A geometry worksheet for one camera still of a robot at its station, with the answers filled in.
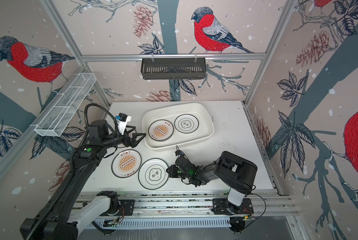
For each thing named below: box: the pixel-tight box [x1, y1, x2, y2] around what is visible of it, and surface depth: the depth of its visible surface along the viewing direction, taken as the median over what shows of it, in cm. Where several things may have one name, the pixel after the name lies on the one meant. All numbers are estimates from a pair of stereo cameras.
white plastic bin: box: [142, 102, 215, 149], surface depth 107 cm
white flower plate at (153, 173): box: [138, 158, 170, 190], surface depth 86 cm
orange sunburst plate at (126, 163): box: [111, 149, 142, 179], surface depth 90 cm
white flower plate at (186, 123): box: [174, 113, 200, 134], surface depth 109 cm
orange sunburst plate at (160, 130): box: [148, 119, 174, 142], surface depth 105 cm
